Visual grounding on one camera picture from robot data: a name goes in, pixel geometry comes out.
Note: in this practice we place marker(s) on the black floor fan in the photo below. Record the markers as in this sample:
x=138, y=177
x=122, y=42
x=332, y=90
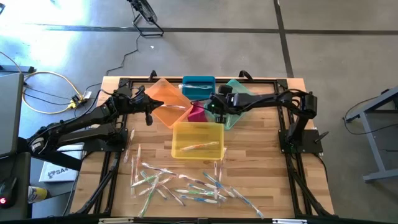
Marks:
x=144, y=11

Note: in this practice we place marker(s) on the orange translucent plastic bin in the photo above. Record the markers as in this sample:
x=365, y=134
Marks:
x=169, y=117

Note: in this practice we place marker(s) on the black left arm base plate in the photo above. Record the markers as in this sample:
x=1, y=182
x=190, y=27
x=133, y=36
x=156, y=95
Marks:
x=119, y=146

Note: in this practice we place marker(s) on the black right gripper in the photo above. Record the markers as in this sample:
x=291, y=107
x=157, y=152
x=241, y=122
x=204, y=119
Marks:
x=233, y=102

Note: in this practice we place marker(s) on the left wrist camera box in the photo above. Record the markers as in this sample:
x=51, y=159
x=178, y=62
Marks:
x=140, y=100

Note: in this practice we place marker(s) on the dark flat floor bar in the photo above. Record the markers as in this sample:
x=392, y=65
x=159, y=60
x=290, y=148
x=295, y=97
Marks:
x=15, y=69

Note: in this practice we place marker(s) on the white printed cardboard box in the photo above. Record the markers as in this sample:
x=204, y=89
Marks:
x=59, y=174

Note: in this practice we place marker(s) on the grey metal stand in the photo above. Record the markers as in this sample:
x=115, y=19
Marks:
x=374, y=146

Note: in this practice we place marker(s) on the green translucent plastic bin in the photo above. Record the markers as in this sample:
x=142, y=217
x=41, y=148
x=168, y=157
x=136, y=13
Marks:
x=233, y=123

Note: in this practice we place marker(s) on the grey laptop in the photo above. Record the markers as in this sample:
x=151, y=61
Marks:
x=11, y=115

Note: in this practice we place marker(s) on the black table clamp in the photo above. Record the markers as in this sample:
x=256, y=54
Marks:
x=152, y=74
x=245, y=74

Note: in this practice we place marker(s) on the blue opaque plastic bin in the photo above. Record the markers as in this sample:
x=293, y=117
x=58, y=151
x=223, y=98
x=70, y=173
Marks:
x=199, y=95

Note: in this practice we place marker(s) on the black diagonal rig beam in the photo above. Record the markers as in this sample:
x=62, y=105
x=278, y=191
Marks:
x=62, y=160

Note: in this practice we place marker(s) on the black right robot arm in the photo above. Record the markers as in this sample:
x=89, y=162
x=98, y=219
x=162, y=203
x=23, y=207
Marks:
x=273, y=99

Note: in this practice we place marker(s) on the dark side desk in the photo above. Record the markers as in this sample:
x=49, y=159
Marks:
x=18, y=168

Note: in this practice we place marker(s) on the black computer mouse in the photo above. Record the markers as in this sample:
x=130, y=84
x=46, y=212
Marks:
x=7, y=193

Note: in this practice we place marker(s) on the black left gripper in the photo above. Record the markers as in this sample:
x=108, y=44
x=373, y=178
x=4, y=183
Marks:
x=129, y=104

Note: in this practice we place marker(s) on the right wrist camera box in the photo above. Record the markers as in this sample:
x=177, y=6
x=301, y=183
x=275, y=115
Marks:
x=215, y=105

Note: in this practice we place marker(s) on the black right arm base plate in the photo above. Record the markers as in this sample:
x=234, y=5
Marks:
x=311, y=146

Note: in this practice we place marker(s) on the yellow translucent plastic bin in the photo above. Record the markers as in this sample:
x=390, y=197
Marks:
x=186, y=133

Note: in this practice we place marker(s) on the black rig crossbar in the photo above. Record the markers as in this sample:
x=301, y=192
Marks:
x=217, y=221

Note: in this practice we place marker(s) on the wrapped purple toothbrush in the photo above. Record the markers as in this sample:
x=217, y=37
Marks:
x=198, y=181
x=159, y=169

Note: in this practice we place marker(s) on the blue toothbrush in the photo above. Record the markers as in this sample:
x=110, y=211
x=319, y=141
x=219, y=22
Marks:
x=199, y=199
x=196, y=87
x=247, y=203
x=218, y=184
x=207, y=191
x=153, y=184

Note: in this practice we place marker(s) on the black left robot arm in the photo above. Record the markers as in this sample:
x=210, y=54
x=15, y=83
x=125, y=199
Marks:
x=93, y=115

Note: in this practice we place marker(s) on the yellow can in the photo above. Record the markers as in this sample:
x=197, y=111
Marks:
x=37, y=194

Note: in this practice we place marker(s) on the pink plastic bin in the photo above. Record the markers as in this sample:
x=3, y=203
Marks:
x=197, y=116

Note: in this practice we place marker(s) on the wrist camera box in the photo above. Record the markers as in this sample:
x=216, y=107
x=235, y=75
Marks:
x=215, y=105
x=140, y=100

